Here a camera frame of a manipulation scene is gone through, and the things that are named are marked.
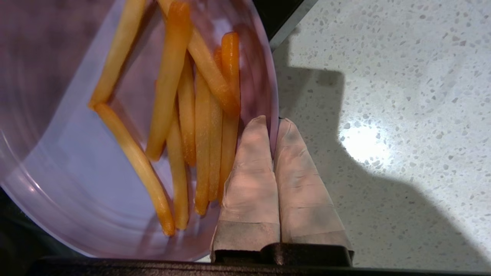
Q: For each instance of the silver Panasonic microwave oven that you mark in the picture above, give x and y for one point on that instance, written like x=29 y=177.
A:
x=276 y=11

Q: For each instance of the right gripper white taped right finger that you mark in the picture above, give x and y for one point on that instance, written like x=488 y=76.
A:
x=303 y=199

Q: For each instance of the purple plastic plate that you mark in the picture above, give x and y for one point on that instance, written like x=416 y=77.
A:
x=76 y=184

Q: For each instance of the yellow french fry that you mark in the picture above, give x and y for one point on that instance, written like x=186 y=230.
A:
x=211 y=73
x=202 y=153
x=215 y=153
x=139 y=157
x=187 y=115
x=230 y=53
x=178 y=184
x=168 y=76
x=119 y=53

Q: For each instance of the right gripper white taped left finger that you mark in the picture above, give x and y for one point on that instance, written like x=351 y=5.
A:
x=251 y=191

